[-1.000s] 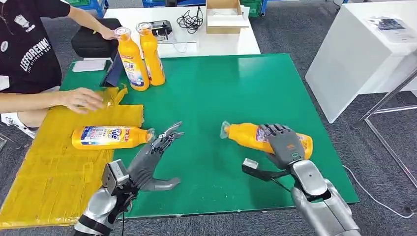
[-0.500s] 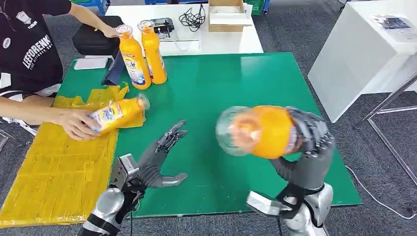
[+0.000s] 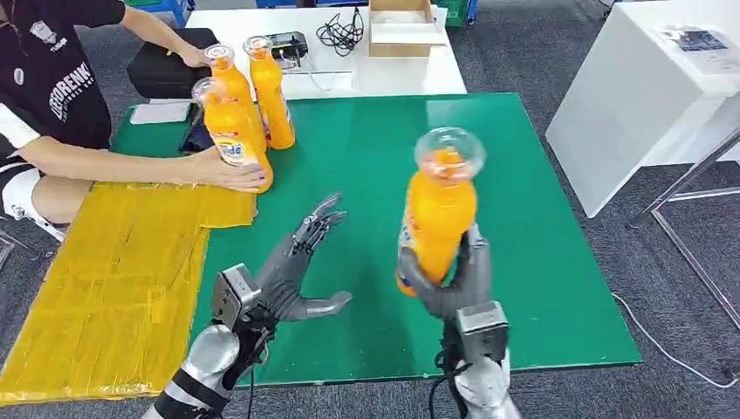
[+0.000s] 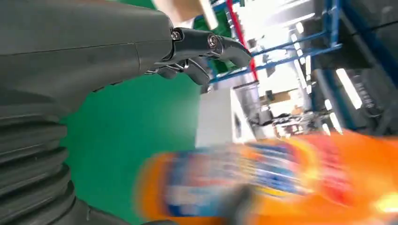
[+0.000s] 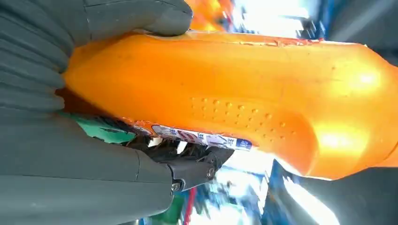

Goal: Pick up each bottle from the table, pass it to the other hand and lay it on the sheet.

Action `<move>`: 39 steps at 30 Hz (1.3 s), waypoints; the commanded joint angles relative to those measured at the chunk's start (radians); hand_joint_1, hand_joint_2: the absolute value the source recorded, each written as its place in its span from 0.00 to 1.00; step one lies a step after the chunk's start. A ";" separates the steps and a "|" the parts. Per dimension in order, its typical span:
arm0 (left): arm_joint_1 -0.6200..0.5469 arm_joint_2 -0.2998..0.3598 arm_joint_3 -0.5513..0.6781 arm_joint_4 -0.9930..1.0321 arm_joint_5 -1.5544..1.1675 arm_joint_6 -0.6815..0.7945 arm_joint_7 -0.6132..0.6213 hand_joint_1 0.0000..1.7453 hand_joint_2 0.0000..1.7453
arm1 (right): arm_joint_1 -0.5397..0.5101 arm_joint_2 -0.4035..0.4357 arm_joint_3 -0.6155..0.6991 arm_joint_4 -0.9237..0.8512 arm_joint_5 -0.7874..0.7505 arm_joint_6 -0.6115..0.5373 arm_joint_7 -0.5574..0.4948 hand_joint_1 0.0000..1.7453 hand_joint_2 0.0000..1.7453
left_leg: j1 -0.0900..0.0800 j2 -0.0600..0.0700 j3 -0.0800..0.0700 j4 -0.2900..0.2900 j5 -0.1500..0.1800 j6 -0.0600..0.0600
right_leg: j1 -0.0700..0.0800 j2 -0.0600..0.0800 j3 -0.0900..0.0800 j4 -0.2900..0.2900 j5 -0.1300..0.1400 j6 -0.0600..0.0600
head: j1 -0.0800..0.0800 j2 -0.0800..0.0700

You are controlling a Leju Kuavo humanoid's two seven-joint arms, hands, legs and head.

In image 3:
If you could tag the white notepad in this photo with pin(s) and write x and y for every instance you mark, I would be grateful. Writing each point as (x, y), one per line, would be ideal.
(159, 113)

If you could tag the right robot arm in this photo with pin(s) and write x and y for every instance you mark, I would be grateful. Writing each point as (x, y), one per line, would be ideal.
(485, 387)

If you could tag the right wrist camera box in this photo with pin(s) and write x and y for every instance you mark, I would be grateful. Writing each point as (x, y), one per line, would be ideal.
(483, 332)

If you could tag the black electronic device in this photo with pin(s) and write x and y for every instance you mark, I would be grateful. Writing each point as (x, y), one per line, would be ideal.
(289, 43)

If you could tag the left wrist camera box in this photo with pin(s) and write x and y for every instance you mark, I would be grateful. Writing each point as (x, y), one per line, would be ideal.
(234, 292)

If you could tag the white desk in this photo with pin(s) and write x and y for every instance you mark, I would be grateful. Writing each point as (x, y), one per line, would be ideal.
(624, 115)

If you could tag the green table mat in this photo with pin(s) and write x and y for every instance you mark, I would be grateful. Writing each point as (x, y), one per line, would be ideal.
(358, 173)

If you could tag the blue plastic crate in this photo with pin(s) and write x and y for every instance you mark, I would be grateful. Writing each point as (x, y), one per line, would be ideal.
(162, 7)

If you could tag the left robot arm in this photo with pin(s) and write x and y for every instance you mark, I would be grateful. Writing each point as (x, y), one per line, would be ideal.
(211, 358)

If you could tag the orange drink bottle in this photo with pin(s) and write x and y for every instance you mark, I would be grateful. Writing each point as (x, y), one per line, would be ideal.
(237, 87)
(439, 220)
(231, 124)
(272, 98)

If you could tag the green plastic crate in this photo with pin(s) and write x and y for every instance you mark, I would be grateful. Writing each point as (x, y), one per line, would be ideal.
(459, 11)

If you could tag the chrome table leg frame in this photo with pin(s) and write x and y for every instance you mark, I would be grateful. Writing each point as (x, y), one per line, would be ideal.
(688, 177)

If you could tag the white table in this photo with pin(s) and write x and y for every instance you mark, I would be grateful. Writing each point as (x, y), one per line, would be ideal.
(404, 75)

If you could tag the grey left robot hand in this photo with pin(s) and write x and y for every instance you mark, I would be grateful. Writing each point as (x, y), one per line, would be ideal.
(286, 272)

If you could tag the person's right hand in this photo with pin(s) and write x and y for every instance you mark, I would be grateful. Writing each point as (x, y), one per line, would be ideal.
(219, 170)

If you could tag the open cardboard box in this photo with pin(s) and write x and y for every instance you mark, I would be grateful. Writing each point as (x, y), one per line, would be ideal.
(404, 46)

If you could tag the person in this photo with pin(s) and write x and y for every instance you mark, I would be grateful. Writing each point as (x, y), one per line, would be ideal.
(52, 75)

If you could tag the yellow sheet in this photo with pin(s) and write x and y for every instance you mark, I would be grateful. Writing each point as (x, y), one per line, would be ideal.
(115, 277)

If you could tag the black bag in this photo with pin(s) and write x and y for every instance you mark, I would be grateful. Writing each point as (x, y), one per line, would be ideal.
(162, 75)

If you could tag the dark circuit board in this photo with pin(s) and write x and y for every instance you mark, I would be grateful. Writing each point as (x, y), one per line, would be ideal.
(700, 40)

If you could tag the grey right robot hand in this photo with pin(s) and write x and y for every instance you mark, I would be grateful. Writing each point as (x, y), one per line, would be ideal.
(471, 277)

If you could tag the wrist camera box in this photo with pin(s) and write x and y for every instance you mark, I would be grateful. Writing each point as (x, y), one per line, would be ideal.
(234, 292)
(483, 332)

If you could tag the person's left hand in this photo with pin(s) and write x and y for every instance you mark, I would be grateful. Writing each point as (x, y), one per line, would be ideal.
(193, 57)

